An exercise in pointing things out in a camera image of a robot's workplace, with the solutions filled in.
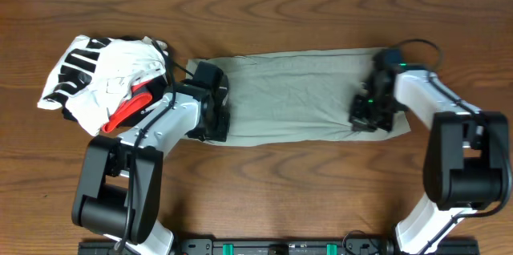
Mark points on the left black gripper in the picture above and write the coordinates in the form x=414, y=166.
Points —
x=222, y=130

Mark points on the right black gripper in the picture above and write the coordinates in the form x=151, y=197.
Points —
x=360, y=124

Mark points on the khaki shorts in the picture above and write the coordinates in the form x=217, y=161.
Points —
x=286, y=97

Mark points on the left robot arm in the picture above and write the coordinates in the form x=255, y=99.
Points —
x=118, y=195

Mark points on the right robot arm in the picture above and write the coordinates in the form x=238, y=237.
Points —
x=467, y=170

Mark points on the black red garment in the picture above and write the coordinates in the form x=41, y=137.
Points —
x=145, y=97

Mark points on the white black printed shirt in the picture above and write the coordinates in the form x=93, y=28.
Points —
x=95, y=75

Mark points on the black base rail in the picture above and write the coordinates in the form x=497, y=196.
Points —
x=353, y=245

